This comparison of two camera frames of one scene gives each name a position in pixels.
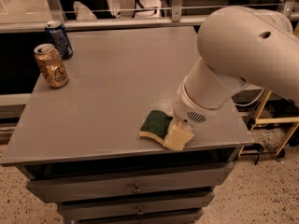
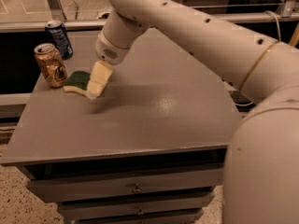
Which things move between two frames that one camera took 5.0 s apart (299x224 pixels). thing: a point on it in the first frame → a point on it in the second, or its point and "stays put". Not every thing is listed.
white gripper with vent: [189, 110] → [107, 51]
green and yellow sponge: [156, 126] → [78, 83]
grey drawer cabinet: [83, 140] stays put
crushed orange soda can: [51, 65] stays put
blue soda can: [55, 34] stays put
